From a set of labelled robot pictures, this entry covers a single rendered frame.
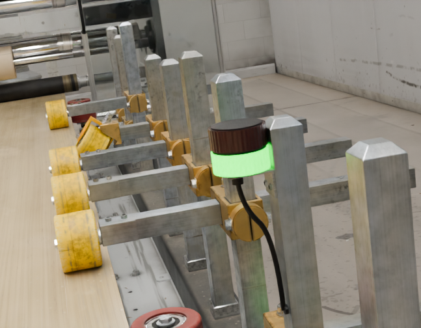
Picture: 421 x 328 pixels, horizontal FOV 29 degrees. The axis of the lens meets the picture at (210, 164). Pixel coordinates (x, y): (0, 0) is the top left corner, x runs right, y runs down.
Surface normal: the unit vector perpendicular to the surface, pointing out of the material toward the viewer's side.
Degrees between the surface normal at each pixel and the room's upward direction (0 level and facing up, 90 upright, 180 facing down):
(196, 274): 0
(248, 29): 90
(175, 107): 90
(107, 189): 90
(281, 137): 90
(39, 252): 0
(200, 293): 0
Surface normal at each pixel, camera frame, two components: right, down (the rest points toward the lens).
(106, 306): -0.13, -0.97
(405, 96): -0.97, 0.18
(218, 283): 0.20, 0.20
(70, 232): 0.08, -0.43
